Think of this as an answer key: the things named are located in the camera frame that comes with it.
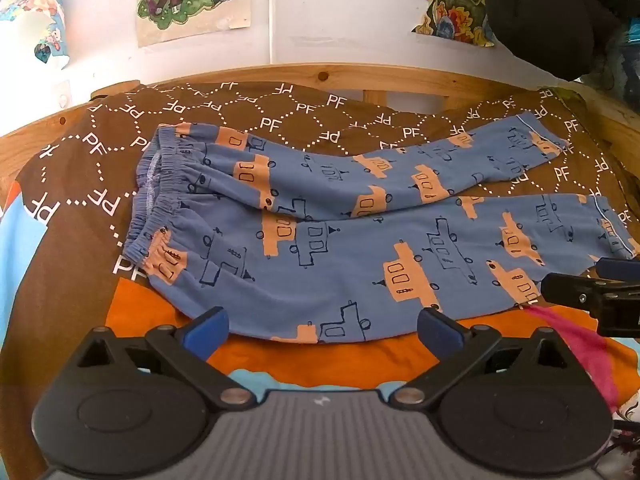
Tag brown patterned blanket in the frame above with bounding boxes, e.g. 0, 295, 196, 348
15, 80, 640, 311

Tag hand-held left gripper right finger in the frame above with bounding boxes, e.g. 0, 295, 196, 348
390, 307, 583, 408

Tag colourful landscape wall poster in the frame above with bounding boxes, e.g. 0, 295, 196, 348
402, 0, 498, 48

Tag cartoon figure wall poster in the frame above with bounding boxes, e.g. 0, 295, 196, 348
136, 0, 252, 48

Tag blue printed pants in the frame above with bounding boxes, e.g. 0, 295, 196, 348
124, 114, 640, 345

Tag white wall pipe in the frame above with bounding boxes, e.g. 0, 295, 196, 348
266, 0, 280, 66

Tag wooden bed frame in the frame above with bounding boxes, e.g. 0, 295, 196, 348
0, 62, 640, 181

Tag curled cartoon wall poster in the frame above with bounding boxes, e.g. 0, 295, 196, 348
0, 0, 68, 68

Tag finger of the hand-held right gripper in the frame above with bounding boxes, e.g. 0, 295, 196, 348
596, 257, 640, 282
542, 272, 640, 338

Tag colourful printed blanket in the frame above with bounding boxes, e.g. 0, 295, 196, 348
0, 180, 640, 466

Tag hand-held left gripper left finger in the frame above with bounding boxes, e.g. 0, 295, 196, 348
75, 306, 258, 411

